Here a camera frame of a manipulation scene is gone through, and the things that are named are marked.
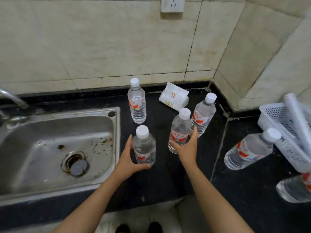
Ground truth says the white plastic basket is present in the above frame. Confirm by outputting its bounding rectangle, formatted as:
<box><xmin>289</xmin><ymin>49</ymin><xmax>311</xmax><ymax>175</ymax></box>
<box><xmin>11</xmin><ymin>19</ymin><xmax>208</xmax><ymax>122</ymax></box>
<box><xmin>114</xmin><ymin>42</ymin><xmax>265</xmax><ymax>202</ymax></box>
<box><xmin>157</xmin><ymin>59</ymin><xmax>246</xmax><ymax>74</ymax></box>
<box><xmin>257</xmin><ymin>102</ymin><xmax>311</xmax><ymax>174</ymax></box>

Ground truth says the stainless steel sink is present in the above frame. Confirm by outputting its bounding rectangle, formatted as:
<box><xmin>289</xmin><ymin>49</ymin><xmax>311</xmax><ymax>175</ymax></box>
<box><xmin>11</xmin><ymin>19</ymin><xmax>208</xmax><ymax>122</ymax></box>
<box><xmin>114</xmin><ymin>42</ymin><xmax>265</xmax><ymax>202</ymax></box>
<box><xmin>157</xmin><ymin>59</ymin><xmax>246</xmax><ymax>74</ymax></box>
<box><xmin>0</xmin><ymin>107</ymin><xmax>121</xmax><ymax>207</ymax></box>

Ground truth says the person's right forearm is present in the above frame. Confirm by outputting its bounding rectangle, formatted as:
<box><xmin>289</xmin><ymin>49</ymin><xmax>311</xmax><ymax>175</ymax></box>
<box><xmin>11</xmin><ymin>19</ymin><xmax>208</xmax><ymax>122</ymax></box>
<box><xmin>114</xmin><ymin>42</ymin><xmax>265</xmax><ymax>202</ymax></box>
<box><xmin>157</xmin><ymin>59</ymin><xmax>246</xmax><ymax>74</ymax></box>
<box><xmin>180</xmin><ymin>161</ymin><xmax>255</xmax><ymax>233</ymax></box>

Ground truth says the person's black left shoe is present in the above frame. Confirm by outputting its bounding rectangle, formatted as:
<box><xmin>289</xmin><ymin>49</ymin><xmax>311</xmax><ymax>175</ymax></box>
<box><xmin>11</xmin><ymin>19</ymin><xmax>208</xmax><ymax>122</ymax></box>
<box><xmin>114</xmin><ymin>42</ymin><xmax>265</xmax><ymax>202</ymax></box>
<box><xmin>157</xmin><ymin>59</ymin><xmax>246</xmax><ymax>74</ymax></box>
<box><xmin>115</xmin><ymin>223</ymin><xmax>131</xmax><ymax>233</ymax></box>

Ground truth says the person's right hand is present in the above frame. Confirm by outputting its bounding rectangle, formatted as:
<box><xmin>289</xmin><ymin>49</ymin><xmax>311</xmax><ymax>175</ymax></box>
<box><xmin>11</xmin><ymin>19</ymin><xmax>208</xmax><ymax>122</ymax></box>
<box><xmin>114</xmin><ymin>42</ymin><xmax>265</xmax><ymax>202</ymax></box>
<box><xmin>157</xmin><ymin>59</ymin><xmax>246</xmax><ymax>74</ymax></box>
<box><xmin>169</xmin><ymin>127</ymin><xmax>199</xmax><ymax>168</ymax></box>

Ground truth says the grey sink drain stopper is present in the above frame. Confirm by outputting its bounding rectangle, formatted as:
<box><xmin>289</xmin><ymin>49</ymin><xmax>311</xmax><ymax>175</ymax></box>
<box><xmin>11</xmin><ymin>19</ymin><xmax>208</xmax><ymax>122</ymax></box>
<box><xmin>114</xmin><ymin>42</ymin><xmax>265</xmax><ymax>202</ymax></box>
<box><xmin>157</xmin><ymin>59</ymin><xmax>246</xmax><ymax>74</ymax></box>
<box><xmin>70</xmin><ymin>159</ymin><xmax>89</xmax><ymax>177</ymax></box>

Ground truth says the person's black shoe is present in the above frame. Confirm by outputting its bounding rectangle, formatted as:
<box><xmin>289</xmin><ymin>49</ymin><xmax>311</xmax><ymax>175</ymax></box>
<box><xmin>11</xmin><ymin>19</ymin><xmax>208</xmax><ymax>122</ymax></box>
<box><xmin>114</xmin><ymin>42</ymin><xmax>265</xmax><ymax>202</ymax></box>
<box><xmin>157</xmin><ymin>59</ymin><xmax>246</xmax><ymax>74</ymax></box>
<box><xmin>148</xmin><ymin>221</ymin><xmax>163</xmax><ymax>233</ymax></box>
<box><xmin>115</xmin><ymin>223</ymin><xmax>131</xmax><ymax>233</ymax></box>

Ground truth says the white tissue pack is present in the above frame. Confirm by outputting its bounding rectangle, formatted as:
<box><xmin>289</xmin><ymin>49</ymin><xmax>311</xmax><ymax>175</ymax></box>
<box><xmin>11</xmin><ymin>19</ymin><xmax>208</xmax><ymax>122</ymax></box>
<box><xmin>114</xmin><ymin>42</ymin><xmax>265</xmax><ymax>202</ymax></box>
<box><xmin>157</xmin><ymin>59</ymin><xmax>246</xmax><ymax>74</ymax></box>
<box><xmin>159</xmin><ymin>82</ymin><xmax>190</xmax><ymax>112</ymax></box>

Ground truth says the person's left forearm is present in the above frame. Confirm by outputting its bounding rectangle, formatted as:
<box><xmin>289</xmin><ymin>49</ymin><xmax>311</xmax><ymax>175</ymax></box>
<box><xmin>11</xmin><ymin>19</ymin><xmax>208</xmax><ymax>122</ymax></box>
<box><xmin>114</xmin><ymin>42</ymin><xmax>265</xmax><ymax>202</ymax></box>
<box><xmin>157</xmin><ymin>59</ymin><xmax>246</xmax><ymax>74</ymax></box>
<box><xmin>52</xmin><ymin>167</ymin><xmax>128</xmax><ymax>233</ymax></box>

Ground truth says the metal faucet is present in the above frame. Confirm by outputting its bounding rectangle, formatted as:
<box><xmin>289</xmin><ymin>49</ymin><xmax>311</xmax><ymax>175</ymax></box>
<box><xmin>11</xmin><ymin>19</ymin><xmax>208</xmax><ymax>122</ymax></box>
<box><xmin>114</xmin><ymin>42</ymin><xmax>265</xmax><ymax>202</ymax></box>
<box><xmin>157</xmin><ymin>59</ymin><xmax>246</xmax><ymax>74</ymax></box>
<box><xmin>0</xmin><ymin>87</ymin><xmax>30</xmax><ymax>110</ymax></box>

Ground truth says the person's left hand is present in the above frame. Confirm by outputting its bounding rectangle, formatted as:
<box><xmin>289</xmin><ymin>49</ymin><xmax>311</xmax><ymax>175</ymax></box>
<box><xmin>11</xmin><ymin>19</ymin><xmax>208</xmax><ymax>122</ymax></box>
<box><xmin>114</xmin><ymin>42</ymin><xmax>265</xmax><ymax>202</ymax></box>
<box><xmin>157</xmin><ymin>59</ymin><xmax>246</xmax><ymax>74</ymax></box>
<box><xmin>113</xmin><ymin>134</ymin><xmax>151</xmax><ymax>182</ymax></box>

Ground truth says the clear plastic water bottle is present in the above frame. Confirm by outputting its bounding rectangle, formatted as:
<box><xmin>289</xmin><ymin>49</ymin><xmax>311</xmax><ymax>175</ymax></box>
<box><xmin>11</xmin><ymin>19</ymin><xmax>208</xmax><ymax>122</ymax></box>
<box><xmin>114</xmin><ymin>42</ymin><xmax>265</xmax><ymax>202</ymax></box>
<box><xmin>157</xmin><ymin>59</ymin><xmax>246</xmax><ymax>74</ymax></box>
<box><xmin>168</xmin><ymin>108</ymin><xmax>192</xmax><ymax>154</ymax></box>
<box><xmin>224</xmin><ymin>128</ymin><xmax>282</xmax><ymax>171</ymax></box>
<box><xmin>127</xmin><ymin>78</ymin><xmax>147</xmax><ymax>124</ymax></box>
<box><xmin>190</xmin><ymin>92</ymin><xmax>217</xmax><ymax>138</ymax></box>
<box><xmin>132</xmin><ymin>125</ymin><xmax>156</xmax><ymax>167</ymax></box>
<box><xmin>276</xmin><ymin>173</ymin><xmax>311</xmax><ymax>204</ymax></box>

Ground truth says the person's black right shoe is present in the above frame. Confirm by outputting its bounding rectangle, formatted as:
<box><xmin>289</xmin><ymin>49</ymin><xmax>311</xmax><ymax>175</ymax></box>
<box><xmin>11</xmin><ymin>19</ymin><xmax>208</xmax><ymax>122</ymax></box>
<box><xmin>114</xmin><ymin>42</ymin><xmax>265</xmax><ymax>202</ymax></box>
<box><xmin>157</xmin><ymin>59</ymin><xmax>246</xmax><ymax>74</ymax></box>
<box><xmin>148</xmin><ymin>221</ymin><xmax>163</xmax><ymax>233</ymax></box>

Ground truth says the white wall socket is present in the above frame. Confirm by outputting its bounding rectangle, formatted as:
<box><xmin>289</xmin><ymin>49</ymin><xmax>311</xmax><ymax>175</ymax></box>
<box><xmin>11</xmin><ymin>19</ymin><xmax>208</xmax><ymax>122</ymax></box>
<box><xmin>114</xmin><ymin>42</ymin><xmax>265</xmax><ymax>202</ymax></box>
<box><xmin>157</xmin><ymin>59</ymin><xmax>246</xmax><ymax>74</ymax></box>
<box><xmin>160</xmin><ymin>0</ymin><xmax>186</xmax><ymax>13</ymax></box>

